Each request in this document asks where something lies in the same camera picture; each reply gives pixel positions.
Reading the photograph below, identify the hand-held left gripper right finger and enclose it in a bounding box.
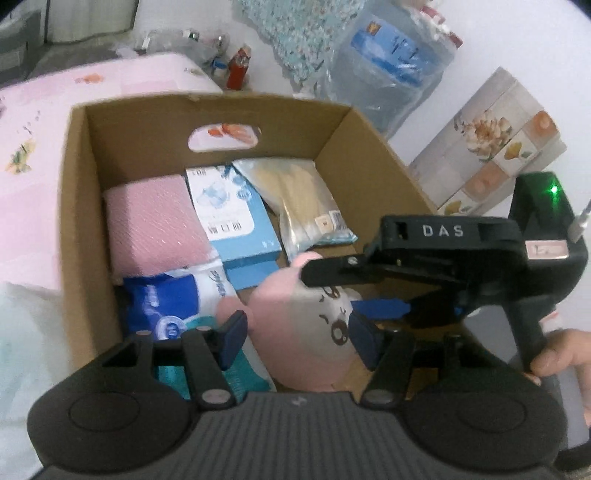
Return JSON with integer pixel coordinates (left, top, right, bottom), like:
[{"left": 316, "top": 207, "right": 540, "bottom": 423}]
[{"left": 348, "top": 311, "right": 486, "bottom": 411}]

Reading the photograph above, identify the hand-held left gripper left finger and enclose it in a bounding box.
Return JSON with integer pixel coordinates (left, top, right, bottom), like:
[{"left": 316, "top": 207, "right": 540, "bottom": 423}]
[{"left": 102, "top": 310, "right": 249, "bottom": 411}]

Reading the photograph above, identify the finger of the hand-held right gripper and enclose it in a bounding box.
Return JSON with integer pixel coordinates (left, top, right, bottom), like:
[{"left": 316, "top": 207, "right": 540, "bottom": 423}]
[
  {"left": 300, "top": 255, "right": 389, "bottom": 288},
  {"left": 350, "top": 298, "right": 416, "bottom": 321}
]

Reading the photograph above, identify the pink plush toy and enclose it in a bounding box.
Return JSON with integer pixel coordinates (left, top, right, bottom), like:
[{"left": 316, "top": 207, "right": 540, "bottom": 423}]
[{"left": 216, "top": 251, "right": 372, "bottom": 394}]

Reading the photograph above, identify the clear bag with beige contents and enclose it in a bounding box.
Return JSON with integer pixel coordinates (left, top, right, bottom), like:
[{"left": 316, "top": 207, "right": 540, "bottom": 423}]
[{"left": 231, "top": 157, "right": 359, "bottom": 264}]

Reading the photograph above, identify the white and blue mask box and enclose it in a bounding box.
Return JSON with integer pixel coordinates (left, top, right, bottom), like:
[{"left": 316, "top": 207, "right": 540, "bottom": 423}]
[{"left": 185, "top": 165, "right": 283, "bottom": 291}]

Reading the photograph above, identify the brown cardboard box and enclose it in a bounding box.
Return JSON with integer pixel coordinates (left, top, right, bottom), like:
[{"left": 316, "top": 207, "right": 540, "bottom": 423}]
[{"left": 59, "top": 92, "right": 446, "bottom": 395}]

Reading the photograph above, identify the person's right hand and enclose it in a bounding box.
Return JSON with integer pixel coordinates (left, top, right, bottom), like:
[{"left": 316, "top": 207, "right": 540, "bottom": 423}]
[{"left": 527, "top": 328, "right": 591, "bottom": 389}]

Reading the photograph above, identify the blue and white tissue pack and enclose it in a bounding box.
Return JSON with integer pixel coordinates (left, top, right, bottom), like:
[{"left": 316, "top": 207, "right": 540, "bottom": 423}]
[{"left": 121, "top": 257, "right": 278, "bottom": 401}]

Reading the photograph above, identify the pink towel pack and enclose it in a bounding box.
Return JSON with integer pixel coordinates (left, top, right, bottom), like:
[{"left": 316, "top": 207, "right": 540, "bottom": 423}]
[{"left": 102, "top": 174, "right": 219, "bottom": 278}]

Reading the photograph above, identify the water jug in plastic bag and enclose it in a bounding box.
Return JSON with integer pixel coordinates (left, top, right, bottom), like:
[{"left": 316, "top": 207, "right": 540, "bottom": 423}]
[{"left": 318, "top": 0, "right": 464, "bottom": 141}]

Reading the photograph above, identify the teal shaggy rug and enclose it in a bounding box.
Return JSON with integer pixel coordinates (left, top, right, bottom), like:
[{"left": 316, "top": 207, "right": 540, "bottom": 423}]
[{"left": 230, "top": 0, "right": 370, "bottom": 89}]

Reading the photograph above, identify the pile of clear plastic bottles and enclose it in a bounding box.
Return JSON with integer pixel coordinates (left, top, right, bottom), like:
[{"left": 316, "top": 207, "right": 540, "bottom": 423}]
[{"left": 133, "top": 27, "right": 232, "bottom": 80}]

